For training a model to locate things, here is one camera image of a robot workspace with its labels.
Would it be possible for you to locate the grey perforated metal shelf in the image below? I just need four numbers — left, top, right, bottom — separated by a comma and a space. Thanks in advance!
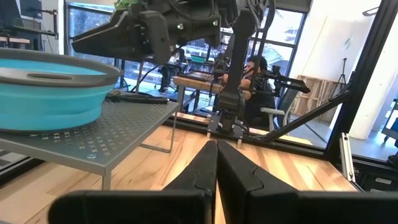
0, 98, 181, 191

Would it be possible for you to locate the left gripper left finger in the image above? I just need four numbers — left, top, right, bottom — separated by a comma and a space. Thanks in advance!
162, 139, 218, 192

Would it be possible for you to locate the black knife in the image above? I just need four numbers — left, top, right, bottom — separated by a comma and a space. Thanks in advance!
104, 91, 170, 106

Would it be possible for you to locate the blue collapsible colander bowl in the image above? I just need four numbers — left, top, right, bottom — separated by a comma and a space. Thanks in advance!
0, 47, 125, 134

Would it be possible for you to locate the silver aluminium bracket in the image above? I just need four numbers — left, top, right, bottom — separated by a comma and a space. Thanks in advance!
338, 132, 356, 184

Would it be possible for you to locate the person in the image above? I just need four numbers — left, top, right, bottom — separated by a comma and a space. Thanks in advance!
241, 55, 282, 128

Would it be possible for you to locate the wooden background table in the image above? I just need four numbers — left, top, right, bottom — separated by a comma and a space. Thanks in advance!
172, 70, 252, 100

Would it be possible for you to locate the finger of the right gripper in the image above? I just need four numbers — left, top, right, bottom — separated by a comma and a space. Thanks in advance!
70, 11, 150, 61

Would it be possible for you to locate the black desk with equipment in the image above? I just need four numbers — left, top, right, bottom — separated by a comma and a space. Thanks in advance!
0, 0, 60, 52

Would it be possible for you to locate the black tripod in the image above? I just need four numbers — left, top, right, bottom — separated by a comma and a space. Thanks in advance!
329, 57, 348, 98

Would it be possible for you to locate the black office chair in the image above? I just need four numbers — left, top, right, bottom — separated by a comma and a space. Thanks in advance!
259, 88, 299, 133

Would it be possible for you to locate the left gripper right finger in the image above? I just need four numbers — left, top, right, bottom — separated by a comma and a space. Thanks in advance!
217, 139, 298, 192

